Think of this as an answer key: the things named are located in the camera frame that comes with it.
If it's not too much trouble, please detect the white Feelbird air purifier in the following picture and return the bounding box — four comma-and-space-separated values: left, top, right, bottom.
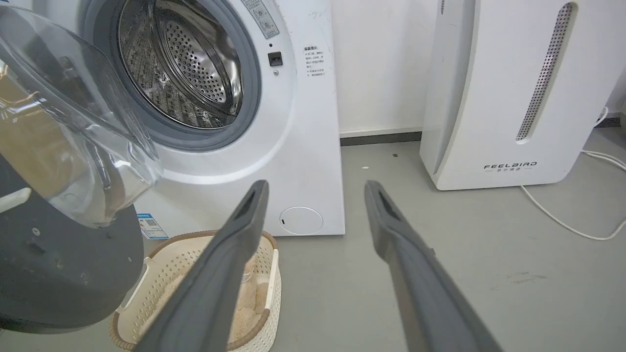
420, 0, 626, 191

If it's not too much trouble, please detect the cream perforated laundry basket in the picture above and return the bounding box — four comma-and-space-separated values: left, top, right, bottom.
109, 230, 282, 352

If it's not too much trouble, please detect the white front-load washing machine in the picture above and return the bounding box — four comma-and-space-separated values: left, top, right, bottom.
29, 0, 346, 240

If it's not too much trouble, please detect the white power cable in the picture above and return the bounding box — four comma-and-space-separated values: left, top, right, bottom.
519, 107, 626, 241

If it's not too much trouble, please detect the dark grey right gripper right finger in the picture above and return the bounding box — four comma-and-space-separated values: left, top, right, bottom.
364, 180, 504, 352

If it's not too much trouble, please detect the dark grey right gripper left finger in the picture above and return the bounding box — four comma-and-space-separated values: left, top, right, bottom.
134, 180, 270, 352

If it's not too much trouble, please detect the washing machine door with glass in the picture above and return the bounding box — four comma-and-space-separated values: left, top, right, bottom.
0, 4, 164, 335

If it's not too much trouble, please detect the beige cloth in basket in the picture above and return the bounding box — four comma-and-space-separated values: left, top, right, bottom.
147, 274, 269, 344

